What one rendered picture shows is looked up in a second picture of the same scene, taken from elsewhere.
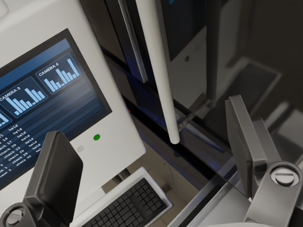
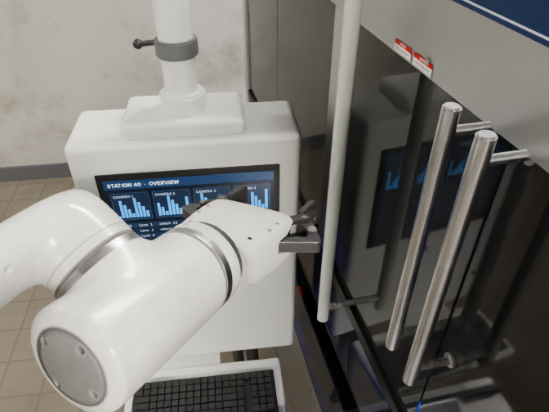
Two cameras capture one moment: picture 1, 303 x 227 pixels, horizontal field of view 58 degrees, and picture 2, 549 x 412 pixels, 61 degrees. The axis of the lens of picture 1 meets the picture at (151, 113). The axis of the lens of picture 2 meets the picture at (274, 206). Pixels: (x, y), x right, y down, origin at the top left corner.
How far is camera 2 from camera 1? 0.45 m
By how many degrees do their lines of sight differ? 21
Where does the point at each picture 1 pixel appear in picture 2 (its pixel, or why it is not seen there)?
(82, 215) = (182, 370)
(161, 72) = (330, 229)
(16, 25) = (243, 144)
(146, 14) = (333, 176)
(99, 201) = (209, 366)
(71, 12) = (288, 153)
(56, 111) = not seen: hidden behind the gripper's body
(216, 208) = not seen: outside the picture
